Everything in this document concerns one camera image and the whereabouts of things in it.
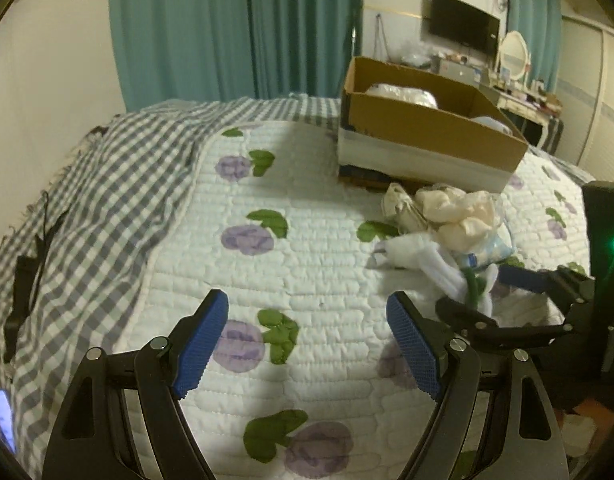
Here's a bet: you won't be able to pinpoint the blue cloud tissue pack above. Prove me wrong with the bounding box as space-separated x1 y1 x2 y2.
453 223 515 269

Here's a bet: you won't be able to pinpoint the white socks with green trim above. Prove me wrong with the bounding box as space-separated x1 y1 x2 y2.
370 232 499 316

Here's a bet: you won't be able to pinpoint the cream cloth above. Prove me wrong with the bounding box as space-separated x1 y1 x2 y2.
414 185 502 252

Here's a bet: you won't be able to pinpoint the white patterned plastic bag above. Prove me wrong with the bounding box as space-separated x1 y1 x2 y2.
381 182 429 234

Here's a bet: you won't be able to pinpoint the floral tissue pack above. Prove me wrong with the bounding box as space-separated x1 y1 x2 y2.
365 84 438 110

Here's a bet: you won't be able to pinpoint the white floral quilt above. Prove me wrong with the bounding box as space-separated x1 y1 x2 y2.
112 119 603 480

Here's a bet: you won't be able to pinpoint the grey checked bed sheet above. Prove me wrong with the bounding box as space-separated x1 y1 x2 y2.
0 95 596 476

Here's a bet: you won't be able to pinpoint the white dressing table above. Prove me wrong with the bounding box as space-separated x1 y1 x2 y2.
479 84 564 155

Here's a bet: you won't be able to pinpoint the white wardrobe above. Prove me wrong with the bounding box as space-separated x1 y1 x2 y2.
556 15 614 182

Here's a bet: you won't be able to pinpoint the brown cardboard box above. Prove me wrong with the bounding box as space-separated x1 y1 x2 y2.
337 56 528 193

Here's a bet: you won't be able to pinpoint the smartphone with lit screen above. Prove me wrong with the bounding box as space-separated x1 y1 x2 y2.
0 389 16 453

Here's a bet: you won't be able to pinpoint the small grey fridge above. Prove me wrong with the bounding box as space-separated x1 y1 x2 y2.
432 54 489 87

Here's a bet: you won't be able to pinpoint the oval vanity mirror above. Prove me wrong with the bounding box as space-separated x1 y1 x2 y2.
497 30 530 81

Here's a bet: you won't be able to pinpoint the teal curtain right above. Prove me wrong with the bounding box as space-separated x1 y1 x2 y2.
506 0 562 92

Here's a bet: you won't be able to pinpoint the teal curtain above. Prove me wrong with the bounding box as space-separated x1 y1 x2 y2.
109 0 363 110
506 0 562 92

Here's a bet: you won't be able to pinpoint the teal curtain left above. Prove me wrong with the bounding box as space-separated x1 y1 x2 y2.
109 0 363 110

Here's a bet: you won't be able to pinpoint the black wall television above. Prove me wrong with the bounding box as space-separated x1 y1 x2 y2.
429 0 500 56

